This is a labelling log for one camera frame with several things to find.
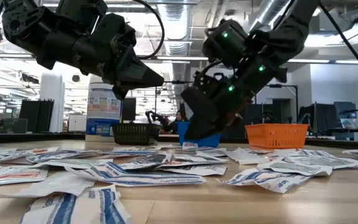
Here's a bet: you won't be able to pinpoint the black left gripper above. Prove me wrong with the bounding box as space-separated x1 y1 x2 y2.
73 18 165 100

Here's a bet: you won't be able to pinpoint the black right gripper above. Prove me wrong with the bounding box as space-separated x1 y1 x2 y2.
181 73 258 141

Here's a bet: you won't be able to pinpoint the blue plastic basket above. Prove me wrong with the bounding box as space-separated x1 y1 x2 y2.
175 121 222 149

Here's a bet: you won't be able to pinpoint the blue striped fabric bandage packet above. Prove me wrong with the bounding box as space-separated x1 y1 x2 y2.
20 185 132 224
99 148 158 157
218 169 310 194
65 161 206 188
194 146 228 158

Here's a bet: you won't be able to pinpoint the black background monitor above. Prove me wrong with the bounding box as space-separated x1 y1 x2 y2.
121 98 137 122

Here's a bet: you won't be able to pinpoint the person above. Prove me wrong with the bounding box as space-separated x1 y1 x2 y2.
163 109 190 134

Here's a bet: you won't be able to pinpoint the white wipes canister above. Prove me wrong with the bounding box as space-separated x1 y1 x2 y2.
85 74 122 142

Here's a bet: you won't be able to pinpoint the black plastic basket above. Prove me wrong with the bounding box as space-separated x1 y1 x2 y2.
111 123 161 146

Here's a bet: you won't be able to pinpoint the long ceiling light bar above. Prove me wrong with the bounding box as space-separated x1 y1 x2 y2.
0 52 358 65

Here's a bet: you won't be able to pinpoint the orange plastic basket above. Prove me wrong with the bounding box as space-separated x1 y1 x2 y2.
244 123 310 150

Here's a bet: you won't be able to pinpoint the white cabinet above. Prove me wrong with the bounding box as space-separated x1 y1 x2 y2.
68 114 87 132

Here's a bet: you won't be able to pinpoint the white building column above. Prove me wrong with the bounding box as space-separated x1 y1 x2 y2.
39 72 67 134

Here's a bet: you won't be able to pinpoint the dark partition panel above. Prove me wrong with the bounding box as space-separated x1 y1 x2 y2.
296 104 335 138

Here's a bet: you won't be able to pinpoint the black partition panels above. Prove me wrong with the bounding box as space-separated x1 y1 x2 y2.
19 99 55 134

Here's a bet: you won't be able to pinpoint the grey storage bin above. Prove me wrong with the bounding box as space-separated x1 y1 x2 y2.
0 118 28 134

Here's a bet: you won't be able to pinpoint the grey screen on stand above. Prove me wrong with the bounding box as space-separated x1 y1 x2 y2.
334 101 357 130

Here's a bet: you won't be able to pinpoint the plain white bandage packet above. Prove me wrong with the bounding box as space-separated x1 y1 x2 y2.
0 170 96 200

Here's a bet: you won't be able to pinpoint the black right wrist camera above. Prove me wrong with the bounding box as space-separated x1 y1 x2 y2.
193 70 226 94

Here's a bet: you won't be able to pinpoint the black station frame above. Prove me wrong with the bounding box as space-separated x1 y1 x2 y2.
255 84 299 124
154 81 198 124

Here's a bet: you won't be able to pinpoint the dark partition wall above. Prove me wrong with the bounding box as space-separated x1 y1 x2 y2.
247 104 291 125

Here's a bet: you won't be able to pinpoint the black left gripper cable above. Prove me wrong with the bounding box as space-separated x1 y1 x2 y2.
131 0 166 60

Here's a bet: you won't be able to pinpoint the silver air duct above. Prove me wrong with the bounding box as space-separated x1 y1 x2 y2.
250 0 293 32
157 0 192 103

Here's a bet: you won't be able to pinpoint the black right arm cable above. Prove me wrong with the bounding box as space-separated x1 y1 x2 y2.
318 1 358 88

